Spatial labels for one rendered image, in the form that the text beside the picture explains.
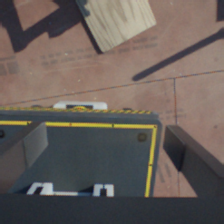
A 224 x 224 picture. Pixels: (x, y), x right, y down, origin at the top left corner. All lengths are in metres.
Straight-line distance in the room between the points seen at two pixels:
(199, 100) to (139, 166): 0.55
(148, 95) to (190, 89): 0.24
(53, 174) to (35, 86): 0.49
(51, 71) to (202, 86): 0.84
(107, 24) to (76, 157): 0.64
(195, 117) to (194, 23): 0.51
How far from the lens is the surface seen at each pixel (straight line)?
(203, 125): 1.10
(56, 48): 0.93
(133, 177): 0.72
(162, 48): 0.92
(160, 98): 0.94
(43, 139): 0.17
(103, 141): 0.62
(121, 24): 0.88
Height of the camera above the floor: 0.88
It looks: 74 degrees down
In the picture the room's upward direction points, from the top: 178 degrees clockwise
